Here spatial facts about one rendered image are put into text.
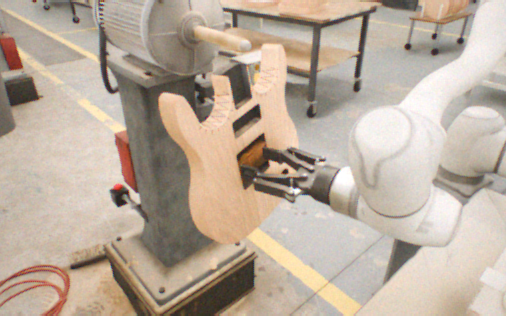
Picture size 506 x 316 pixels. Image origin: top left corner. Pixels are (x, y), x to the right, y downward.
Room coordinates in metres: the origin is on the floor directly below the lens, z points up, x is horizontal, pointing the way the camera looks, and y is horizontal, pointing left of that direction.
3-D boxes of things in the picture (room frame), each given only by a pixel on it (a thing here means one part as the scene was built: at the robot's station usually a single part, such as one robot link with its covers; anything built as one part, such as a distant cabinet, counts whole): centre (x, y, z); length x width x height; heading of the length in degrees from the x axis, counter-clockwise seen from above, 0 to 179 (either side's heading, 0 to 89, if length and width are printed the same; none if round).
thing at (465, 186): (1.15, -0.75, 0.73); 0.22 x 0.18 x 0.06; 34
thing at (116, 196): (1.28, 0.53, 0.46); 0.25 x 0.07 x 0.08; 42
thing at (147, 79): (1.24, 0.33, 1.11); 0.36 x 0.24 x 0.04; 42
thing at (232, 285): (1.24, 0.33, 0.12); 0.61 x 0.51 x 0.25; 132
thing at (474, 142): (1.13, -0.77, 0.87); 0.18 x 0.16 x 0.22; 49
